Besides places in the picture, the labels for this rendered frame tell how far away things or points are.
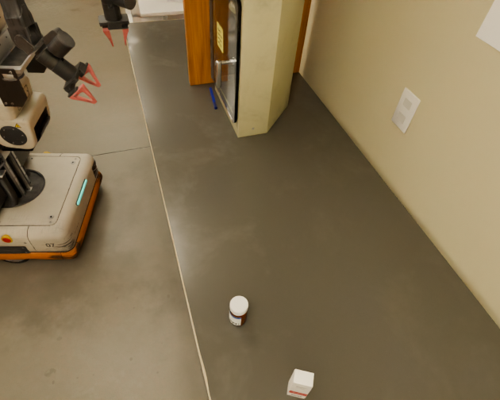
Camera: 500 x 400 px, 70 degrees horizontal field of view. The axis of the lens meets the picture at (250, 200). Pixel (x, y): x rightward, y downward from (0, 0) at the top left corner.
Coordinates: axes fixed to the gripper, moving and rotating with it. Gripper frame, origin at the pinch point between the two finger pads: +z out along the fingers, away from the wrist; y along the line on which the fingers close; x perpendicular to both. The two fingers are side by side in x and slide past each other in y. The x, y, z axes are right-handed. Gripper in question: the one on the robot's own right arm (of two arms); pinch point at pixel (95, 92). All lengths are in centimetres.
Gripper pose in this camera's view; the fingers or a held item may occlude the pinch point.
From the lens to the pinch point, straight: 141.3
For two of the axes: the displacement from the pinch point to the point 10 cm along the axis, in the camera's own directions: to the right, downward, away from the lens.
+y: -1.1, -7.8, 6.1
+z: 5.9, 4.5, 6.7
